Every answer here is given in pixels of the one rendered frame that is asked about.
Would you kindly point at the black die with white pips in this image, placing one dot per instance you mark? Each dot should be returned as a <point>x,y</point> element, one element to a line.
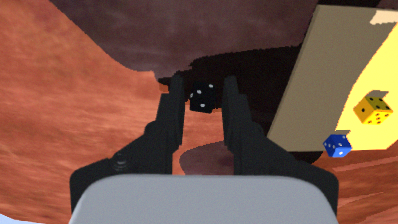
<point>203,97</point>

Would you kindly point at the blue die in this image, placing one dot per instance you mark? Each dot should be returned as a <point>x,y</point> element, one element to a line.
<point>337,145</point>

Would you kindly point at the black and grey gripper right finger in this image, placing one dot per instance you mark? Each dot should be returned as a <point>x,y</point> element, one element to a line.
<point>257,155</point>

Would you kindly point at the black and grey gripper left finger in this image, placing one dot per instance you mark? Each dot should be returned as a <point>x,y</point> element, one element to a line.
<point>151,153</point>

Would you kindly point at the yellow die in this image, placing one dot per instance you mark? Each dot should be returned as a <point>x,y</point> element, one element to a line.
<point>372,110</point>

